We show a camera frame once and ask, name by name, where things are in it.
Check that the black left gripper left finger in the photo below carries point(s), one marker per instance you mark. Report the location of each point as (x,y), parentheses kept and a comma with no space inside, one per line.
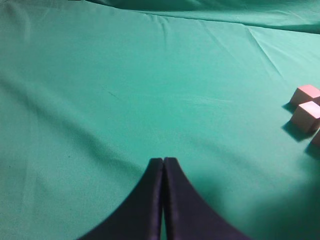
(139,217)

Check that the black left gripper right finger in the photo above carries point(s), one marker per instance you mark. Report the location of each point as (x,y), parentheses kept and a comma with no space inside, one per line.
(187,216)

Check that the column pink cube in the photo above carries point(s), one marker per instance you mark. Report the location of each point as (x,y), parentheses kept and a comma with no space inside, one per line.
(316,139)
(304,94)
(307,117)

